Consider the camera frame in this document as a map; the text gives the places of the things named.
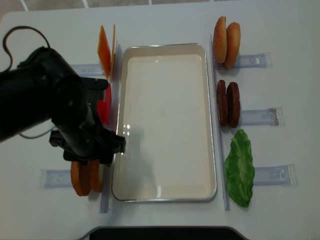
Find orange cheese slice right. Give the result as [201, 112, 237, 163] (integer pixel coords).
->
[110, 24, 116, 81]

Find clear acrylic rack left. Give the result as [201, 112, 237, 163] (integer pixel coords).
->
[53, 46, 123, 213]

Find brown meat patty rear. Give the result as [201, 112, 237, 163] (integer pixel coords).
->
[216, 79, 228, 126]

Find brown meat patty front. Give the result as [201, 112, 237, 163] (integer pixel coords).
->
[226, 82, 241, 128]

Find orange cheese slice left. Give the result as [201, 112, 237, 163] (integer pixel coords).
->
[97, 25, 111, 79]

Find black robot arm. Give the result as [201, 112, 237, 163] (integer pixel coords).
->
[0, 47, 126, 165]

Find white rectangular metal tray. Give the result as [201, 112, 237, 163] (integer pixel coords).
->
[112, 43, 217, 202]

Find sesame bun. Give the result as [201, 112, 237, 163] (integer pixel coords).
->
[212, 16, 227, 64]
[224, 22, 241, 69]

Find far sesame bun top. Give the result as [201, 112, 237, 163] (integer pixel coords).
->
[212, 16, 227, 64]

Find green lettuce leaf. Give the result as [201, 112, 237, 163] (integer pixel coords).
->
[224, 129, 255, 208]

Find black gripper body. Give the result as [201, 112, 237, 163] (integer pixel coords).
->
[49, 124, 126, 166]

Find clear acrylic rack right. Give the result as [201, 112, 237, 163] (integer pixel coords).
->
[209, 34, 299, 212]

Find brown looped cable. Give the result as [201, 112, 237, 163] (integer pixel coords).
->
[2, 25, 52, 72]

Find orange cheese slice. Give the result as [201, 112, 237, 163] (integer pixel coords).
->
[110, 24, 116, 81]
[97, 25, 111, 79]

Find red tomato slice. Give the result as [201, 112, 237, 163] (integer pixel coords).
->
[97, 84, 112, 125]

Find clear acrylic rack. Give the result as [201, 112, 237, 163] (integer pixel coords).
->
[53, 46, 123, 213]
[209, 34, 299, 212]

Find brown meat patty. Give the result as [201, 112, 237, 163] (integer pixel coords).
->
[226, 82, 241, 128]
[216, 79, 228, 126]

